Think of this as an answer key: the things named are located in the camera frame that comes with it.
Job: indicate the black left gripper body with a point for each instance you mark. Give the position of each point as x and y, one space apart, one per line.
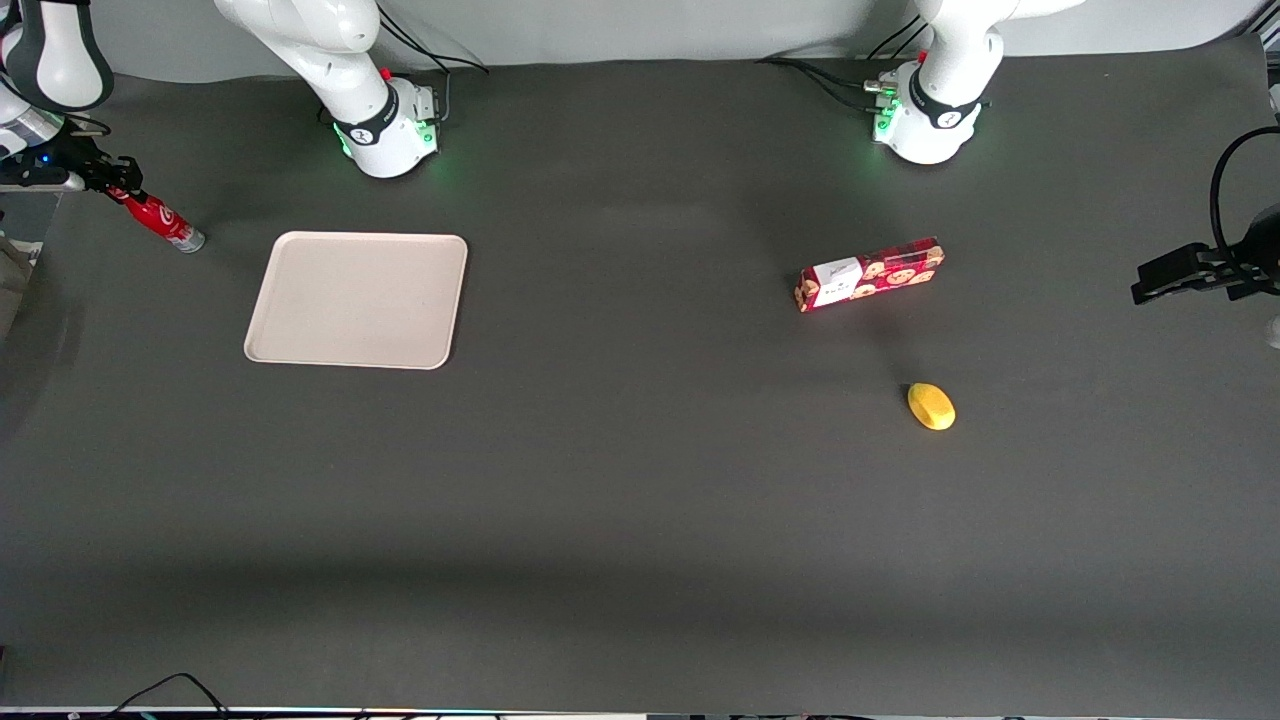
1243 271

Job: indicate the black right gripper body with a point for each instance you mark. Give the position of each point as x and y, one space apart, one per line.
72 158

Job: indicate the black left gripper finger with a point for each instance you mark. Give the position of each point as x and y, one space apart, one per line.
1180 262
1205 283

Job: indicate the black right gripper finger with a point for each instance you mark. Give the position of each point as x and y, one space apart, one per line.
122 189
118 166

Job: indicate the red coke bottle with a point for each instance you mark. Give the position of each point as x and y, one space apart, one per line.
165 225

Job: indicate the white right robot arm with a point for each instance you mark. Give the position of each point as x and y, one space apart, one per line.
370 110

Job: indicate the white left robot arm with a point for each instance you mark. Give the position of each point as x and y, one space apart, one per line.
935 110

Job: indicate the beige plastic tray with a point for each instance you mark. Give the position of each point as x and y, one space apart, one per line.
358 300

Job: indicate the yellow lemon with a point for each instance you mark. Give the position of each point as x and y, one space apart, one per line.
932 407

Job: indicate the red tartan cookie box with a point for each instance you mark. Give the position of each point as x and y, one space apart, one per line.
870 275

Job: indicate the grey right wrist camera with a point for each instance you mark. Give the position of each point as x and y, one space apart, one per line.
40 184

